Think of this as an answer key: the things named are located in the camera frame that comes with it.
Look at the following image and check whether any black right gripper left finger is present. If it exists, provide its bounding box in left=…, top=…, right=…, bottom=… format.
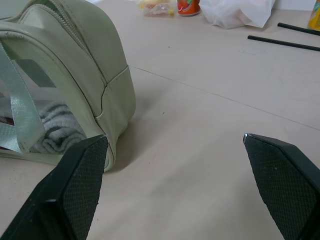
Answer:
left=0, top=134, right=110, bottom=240

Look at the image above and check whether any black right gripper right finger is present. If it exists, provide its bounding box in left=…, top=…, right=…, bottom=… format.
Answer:
left=242, top=133, right=320, bottom=240

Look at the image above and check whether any pale green zip bag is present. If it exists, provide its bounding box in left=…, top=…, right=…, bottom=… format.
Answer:
left=0, top=0, right=137, bottom=173

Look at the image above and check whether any grey striped towel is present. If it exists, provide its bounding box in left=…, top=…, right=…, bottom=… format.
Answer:
left=29, top=103, right=88, bottom=154

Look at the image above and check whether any black rod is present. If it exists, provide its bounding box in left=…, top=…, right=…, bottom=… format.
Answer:
left=277, top=22, right=320, bottom=36
left=247, top=35, right=320, bottom=53

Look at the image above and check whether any yellow drink carton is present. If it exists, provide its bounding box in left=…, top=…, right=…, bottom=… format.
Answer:
left=307, top=0, right=320, bottom=32

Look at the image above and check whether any white plastic bag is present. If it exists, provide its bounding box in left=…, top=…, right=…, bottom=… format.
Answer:
left=199, top=0, right=276, bottom=30

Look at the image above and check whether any orange soda can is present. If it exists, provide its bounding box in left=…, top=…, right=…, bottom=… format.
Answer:
left=177, top=0, right=202, bottom=17

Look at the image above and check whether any clear snack packet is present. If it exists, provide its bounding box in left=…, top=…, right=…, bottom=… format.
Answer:
left=138, top=0, right=177, bottom=18

